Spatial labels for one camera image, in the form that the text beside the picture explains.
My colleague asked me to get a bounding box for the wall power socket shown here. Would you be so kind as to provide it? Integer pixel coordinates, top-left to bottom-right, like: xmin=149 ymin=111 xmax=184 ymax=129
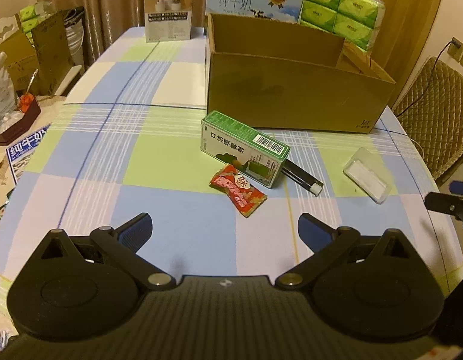
xmin=448 ymin=37 xmax=463 ymax=67

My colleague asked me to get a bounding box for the black pen-like stick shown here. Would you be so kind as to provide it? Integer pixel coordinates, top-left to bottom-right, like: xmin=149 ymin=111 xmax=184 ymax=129
xmin=281 ymin=159 xmax=323 ymax=197

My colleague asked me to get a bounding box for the blue milk flyer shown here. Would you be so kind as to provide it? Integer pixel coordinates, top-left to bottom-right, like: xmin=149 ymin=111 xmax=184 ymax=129
xmin=5 ymin=124 xmax=50 ymax=185

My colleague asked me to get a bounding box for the green tissue pack bundle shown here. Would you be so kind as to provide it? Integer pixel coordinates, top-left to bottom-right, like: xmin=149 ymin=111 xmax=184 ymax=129
xmin=299 ymin=0 xmax=385 ymax=53

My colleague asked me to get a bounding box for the large cardboard box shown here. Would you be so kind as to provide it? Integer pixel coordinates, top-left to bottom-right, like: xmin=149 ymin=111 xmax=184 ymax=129
xmin=205 ymin=13 xmax=395 ymax=133

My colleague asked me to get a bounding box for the green medicine box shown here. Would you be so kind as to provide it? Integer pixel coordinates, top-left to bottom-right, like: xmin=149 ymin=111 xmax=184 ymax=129
xmin=201 ymin=111 xmax=290 ymax=189

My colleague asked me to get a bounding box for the white humidifier product box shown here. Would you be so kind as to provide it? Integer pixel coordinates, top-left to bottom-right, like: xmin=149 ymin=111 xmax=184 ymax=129
xmin=144 ymin=0 xmax=193 ymax=43

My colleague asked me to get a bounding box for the silver foil bag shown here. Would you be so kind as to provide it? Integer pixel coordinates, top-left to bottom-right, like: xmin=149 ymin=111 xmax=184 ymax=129
xmin=0 ymin=52 xmax=17 ymax=125

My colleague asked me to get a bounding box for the clear plastic case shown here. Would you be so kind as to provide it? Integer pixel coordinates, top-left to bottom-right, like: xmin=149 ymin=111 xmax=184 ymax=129
xmin=343 ymin=147 xmax=394 ymax=204

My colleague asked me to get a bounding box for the red candy wrapper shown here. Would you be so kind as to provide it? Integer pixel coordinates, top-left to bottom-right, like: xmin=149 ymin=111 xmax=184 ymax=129
xmin=210 ymin=164 xmax=267 ymax=218

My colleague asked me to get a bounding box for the brown cardboard boxes stack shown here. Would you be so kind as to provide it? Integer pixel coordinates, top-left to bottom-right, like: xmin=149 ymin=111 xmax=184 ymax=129
xmin=0 ymin=11 xmax=83 ymax=96

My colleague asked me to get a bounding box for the quilted brown chair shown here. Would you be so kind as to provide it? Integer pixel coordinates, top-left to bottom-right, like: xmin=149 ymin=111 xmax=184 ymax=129
xmin=394 ymin=57 xmax=463 ymax=185

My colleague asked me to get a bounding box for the dark wooden tray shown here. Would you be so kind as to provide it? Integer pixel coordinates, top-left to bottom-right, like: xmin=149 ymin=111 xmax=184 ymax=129
xmin=0 ymin=100 xmax=41 ymax=146

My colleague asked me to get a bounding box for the wooden door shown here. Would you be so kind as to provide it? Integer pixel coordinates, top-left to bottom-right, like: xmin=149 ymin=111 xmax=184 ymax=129
xmin=371 ymin=0 xmax=441 ymax=107

